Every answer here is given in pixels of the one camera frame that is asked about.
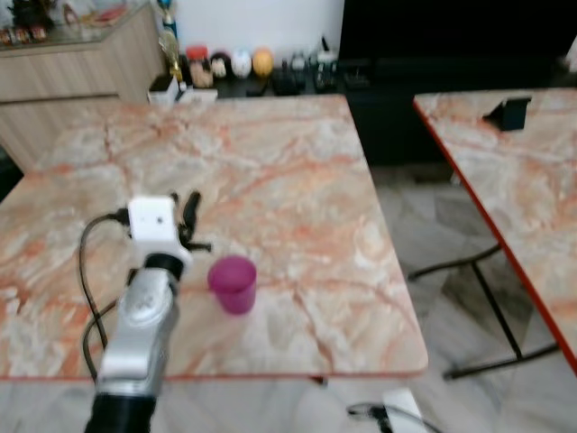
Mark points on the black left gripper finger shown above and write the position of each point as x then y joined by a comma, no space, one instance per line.
195,207
185,207

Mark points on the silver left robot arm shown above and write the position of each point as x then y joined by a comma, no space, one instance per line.
140,316

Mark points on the purple plastic cup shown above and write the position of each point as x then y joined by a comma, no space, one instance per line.
234,287

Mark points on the white flat box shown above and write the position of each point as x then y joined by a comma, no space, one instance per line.
167,90

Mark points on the red lidded jar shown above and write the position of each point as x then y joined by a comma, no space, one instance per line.
199,68

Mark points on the white egg shaped ornament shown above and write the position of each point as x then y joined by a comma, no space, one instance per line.
242,63

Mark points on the gold trophy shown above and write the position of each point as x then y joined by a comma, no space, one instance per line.
169,50

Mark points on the yellow egg shaped ornament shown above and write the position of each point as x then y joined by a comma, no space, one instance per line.
262,62

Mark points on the light wooden cabinet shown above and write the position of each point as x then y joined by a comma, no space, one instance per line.
63,90

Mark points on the black phone stand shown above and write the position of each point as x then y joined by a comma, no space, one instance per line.
510,115

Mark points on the black television screen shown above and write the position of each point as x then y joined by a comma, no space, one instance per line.
460,27

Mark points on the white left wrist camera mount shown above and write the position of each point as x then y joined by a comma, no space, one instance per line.
153,221

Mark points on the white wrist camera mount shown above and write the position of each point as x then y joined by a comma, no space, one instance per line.
404,410
153,221

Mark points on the black folding table leg frame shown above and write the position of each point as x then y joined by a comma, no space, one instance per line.
494,307

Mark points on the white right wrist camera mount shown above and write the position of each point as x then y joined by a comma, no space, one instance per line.
404,410

